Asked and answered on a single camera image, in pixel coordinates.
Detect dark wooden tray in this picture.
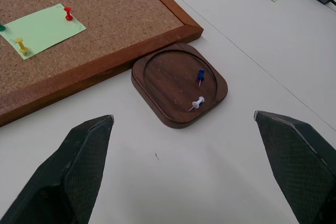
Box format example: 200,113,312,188
131,42,228,130

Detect yellow pushpin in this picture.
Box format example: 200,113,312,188
14,37,29,56

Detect green paper note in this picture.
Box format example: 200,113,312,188
0,3,87,61

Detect white pushpin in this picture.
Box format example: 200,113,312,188
188,96,206,112

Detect red pushpin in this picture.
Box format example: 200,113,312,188
64,6,74,22

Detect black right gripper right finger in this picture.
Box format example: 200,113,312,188
254,110,336,224

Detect blue pushpin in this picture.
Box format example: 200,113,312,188
196,68,206,87

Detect wood-framed cork board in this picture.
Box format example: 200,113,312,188
0,0,204,128

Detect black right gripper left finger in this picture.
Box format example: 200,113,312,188
0,114,115,224

